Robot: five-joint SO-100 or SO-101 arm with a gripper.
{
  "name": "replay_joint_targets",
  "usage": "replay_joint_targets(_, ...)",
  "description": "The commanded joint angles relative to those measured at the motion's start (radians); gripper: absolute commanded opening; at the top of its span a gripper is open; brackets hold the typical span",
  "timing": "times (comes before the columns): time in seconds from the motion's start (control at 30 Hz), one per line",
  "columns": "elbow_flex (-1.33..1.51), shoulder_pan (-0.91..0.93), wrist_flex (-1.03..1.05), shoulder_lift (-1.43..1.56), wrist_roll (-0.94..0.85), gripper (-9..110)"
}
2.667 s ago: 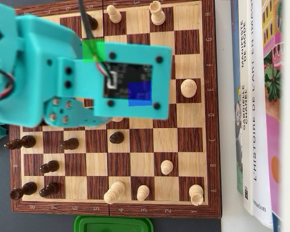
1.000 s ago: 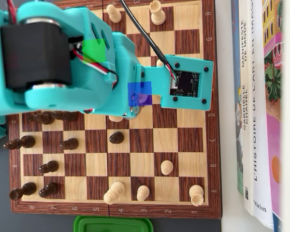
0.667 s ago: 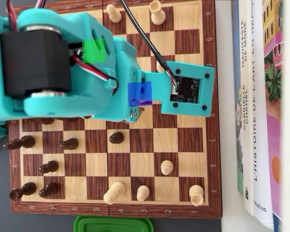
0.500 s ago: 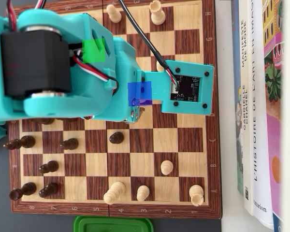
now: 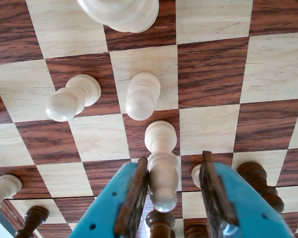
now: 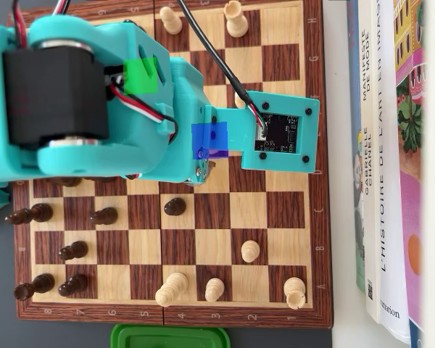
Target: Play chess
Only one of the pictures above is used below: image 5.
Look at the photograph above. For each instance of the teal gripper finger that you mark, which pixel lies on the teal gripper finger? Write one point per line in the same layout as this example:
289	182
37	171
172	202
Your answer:
104	205
245	213

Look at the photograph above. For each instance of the white wooden bishop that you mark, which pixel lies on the white wooden bishop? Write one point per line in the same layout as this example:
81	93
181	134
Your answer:
161	173

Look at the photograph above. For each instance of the wooden chess board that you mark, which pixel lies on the wooden chess board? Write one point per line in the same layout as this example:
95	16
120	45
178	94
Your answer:
213	74

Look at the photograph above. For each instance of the white wooden pawn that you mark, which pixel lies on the white wooden pawn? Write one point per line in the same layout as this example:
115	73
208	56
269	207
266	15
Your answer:
5	188
72	96
142	99
195	174

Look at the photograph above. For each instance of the dark grey mat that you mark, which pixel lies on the dark grey mat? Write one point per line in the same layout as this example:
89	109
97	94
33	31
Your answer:
5	226

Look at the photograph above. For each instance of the white wooden king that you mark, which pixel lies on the white wooden king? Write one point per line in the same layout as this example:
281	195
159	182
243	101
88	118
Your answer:
119	15

